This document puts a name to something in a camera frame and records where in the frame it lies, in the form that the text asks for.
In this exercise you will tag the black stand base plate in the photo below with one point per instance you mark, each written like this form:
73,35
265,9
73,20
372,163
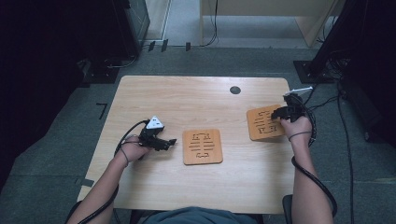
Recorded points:
306,74

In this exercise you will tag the person's left hand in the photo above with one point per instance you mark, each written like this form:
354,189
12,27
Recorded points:
132,149

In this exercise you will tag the thin dark left wrist band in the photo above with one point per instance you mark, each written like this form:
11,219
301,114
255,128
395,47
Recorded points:
125,155

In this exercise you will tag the light wooden desk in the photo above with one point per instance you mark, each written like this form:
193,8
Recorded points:
311,21

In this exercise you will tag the dark cabinet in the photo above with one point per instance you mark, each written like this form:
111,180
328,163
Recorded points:
130,25

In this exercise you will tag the thin dark right wrist band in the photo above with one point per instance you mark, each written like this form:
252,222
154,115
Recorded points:
299,134

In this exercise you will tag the light wooden table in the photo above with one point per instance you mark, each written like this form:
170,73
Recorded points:
186,102

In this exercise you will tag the person's right hand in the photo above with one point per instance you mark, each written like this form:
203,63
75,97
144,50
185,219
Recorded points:
299,127

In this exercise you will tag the black slanted stand column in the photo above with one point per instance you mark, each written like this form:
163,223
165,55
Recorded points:
336,31

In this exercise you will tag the carved wooden square coaster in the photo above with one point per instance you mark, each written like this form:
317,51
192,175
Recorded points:
252,124
187,151

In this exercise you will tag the black floor tape strip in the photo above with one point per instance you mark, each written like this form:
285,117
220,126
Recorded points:
164,45
188,46

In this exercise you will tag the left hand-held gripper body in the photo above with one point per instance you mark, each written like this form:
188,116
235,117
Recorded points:
151,133

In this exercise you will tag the grey floor tape patch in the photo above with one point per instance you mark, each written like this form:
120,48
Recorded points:
83,182

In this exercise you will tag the black box on floor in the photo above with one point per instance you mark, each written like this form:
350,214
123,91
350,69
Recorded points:
361,105

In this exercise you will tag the thin dark wrist band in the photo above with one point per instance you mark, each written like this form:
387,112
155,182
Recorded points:
125,155
299,134

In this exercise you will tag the dark stand base plate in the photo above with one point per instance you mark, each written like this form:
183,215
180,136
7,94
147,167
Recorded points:
102,76

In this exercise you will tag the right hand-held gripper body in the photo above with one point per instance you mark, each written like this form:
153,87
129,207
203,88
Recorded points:
295,107

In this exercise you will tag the dark round table grommet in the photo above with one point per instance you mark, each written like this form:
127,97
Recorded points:
235,90

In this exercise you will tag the person's grey-blue shirt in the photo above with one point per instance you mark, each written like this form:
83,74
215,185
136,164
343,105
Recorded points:
199,217

